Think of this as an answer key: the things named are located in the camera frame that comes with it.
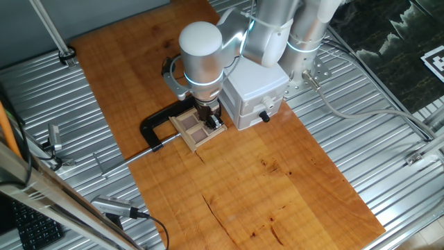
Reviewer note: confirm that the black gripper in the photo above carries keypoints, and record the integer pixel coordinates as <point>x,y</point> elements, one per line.
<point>207,107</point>

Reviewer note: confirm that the small wooden compartment box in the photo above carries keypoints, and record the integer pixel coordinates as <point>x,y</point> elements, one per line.
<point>199,136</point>

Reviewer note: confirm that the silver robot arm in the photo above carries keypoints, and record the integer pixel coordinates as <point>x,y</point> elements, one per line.
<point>204,48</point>

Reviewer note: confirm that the black C-clamp with silver screw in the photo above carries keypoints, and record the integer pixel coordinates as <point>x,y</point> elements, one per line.
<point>156,122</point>

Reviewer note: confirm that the white control box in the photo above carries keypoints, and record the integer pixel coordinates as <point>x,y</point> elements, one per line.
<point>253,83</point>

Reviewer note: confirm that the brown wooden board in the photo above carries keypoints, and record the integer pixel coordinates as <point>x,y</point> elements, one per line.
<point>260,194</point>

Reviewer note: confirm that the aluminium profile beam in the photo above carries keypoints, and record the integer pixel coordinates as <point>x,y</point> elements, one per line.
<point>52,203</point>

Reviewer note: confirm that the dark mountain print sheet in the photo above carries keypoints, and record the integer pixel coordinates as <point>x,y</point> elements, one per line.
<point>381,52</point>

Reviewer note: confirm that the orange tube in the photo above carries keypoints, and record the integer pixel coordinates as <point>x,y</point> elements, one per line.
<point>7,133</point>

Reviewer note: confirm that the black keyboard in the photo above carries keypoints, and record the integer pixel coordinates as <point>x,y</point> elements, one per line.
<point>34,227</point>

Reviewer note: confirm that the black and white marker tag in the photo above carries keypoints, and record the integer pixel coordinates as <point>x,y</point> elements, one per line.
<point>435,64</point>

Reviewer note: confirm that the wrist camera with silver bracket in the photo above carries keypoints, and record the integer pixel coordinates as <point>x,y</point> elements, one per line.
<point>171,85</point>

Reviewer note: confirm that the perforated aluminium base plate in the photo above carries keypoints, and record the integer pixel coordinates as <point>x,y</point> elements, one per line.
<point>321,71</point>

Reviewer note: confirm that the silver depth camera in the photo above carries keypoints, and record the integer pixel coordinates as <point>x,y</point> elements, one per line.
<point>111,205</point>

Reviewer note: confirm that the small camera on stand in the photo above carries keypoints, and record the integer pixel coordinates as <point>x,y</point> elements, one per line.
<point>54,137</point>

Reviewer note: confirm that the aluminium camera pole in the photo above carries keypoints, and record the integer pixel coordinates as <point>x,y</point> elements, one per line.
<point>50,29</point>

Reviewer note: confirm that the small metal corner bracket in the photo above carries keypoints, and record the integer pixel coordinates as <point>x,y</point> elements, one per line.
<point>413,158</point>

